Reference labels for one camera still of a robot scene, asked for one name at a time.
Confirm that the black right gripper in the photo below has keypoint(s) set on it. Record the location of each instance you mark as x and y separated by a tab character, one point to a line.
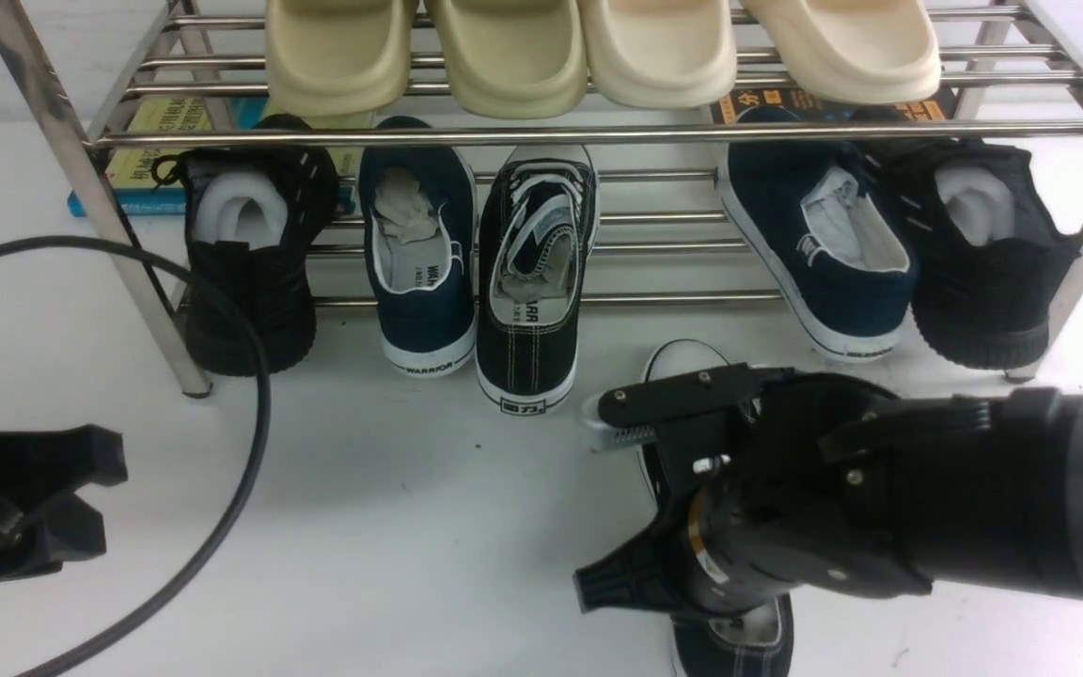
777	513

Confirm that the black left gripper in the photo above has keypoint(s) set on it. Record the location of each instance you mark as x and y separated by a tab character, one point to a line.
44	524

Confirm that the black canvas sneaker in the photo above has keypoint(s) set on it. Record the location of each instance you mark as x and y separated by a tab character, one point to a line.
537	228
761	643

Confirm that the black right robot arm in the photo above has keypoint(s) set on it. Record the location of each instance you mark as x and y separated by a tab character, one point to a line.
986	492

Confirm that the stainless steel shoe rack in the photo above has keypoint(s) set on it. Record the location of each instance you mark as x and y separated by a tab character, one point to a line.
178	40

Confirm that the navy canvas shoe right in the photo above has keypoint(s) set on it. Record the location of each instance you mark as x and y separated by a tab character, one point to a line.
810	211

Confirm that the navy canvas shoe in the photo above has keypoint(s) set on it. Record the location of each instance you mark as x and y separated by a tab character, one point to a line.
810	211
420	209

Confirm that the black knit sneaker left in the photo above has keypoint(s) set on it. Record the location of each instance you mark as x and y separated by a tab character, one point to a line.
251	215

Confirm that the black knit sneaker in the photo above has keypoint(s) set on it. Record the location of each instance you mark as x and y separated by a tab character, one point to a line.
989	253
251	215

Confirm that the navy canvas shoe left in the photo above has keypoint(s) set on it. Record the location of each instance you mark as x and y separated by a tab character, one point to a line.
420	209

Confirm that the black knit sneaker right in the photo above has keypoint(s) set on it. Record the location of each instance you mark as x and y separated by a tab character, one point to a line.
989	253

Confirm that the cream slipper left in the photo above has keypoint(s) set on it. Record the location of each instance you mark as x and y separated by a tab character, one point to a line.
660	55

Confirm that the cream slipper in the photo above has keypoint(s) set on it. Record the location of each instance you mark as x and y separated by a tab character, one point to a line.
861	52
660	55

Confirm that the olive green slipper right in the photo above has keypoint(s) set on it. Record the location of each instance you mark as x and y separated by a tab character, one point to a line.
518	60

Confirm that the olive green slipper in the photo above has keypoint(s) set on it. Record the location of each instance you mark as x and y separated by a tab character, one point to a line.
332	58
518	60

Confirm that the cream slipper right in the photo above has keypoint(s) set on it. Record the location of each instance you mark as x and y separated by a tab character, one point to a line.
861	52

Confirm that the olive green slipper left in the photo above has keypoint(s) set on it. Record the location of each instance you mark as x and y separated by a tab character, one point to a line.
332	58

